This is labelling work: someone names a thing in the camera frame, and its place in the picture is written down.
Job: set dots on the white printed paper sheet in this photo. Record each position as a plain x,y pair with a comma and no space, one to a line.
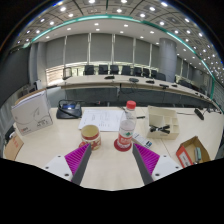
100,120

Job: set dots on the small white remote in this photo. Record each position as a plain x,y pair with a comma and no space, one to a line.
144,140

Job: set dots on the red and cream mug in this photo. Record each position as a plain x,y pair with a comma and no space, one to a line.
90,135

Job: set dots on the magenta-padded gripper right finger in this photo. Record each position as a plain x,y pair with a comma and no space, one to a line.
147,159

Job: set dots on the beige desk organizer tray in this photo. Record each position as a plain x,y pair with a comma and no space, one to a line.
163,116

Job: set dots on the clear red-capped water bottle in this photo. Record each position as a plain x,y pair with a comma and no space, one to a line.
126,128

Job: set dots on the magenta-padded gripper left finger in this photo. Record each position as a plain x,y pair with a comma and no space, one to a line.
77,159

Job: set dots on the large white cardboard box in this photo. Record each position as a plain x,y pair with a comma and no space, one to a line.
31,115

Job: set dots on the row of black office chairs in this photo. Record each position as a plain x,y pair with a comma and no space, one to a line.
114,69

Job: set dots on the open red-flapped cardboard box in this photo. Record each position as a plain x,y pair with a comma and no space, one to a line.
183,156

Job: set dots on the black conference desk phone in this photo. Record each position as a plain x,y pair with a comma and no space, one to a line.
68,111

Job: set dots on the row of black desk microphones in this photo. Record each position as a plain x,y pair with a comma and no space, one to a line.
134,80

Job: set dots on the flat round red coaster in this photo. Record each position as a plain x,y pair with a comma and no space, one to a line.
116,146

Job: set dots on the black power adapter box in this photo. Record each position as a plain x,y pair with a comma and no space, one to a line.
9,133

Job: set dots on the brown paper envelope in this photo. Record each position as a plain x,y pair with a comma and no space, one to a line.
12,148

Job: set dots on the group of ceiling lights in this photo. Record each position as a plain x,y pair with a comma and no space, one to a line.
119,10

